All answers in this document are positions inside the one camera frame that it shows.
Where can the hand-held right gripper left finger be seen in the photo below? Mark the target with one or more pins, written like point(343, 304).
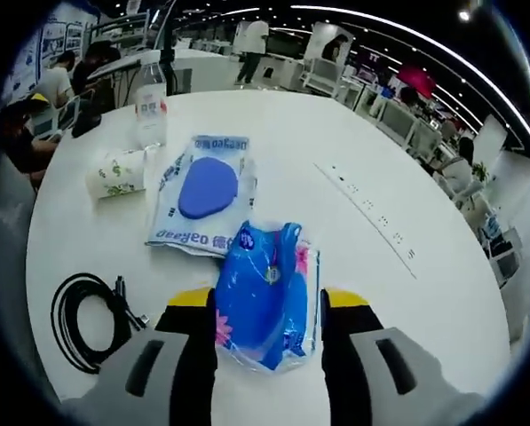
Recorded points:
point(171, 355)

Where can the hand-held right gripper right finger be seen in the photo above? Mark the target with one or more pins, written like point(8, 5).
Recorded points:
point(358, 355)

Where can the blue tissue packet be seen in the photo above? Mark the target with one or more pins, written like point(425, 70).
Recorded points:
point(260, 302)

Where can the wet wipes pack blue lid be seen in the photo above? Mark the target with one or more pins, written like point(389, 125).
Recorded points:
point(207, 191)

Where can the floral paper cup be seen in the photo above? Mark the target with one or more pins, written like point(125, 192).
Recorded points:
point(116, 175)

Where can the clear plastic water bottle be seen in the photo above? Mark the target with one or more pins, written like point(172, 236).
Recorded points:
point(151, 111)

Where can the white table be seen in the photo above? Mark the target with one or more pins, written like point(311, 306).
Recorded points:
point(380, 310)

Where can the table socket strip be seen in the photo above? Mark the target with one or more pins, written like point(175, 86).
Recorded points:
point(366, 208)

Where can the small black object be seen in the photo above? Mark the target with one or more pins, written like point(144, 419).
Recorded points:
point(86, 124)

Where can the red screen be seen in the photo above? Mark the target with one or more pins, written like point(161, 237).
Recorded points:
point(417, 80)

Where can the curved ceiling light strip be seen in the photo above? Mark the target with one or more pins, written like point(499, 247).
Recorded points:
point(446, 46)

